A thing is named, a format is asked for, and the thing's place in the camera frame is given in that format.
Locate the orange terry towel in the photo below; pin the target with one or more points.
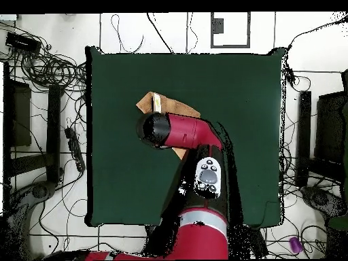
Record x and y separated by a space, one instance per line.
179 107

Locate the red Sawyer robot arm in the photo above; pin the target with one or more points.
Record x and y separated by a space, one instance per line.
187 130

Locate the dark green table cloth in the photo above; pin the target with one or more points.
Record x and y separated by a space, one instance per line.
122 95

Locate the black power strip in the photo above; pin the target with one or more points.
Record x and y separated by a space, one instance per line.
74 149

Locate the grey black stand base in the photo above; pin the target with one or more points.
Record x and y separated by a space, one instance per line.
39 191
320 198

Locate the purple small object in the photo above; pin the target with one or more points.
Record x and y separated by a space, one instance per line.
295 244

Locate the black electronics box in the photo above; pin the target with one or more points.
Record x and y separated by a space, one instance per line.
23 43

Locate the grey rectangular floor frame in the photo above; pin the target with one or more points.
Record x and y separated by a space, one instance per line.
212 30

